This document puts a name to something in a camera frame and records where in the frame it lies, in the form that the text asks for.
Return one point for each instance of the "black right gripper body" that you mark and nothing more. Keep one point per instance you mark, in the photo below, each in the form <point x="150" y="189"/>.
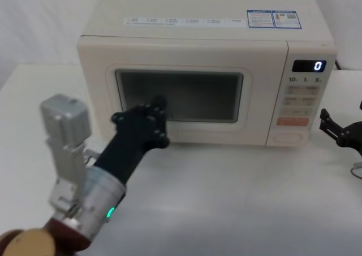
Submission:
<point x="352" y="138"/>

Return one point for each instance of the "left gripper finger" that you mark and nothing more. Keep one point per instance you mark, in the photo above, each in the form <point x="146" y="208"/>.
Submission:
<point x="161" y="123"/>
<point x="135" y="113"/>

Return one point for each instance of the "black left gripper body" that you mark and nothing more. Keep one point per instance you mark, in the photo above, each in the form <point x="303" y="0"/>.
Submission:
<point x="127" y="145"/>

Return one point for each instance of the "cream microwave oven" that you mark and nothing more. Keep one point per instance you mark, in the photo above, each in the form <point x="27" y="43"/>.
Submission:
<point x="181" y="52"/>

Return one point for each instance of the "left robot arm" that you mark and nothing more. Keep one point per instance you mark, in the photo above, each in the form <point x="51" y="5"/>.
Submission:
<point x="99" y="188"/>

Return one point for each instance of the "white tablecloth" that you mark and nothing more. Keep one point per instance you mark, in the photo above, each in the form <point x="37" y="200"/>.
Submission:
<point x="215" y="199"/>

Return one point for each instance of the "white curtain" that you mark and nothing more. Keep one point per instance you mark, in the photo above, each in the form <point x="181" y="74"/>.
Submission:
<point x="42" y="18"/>

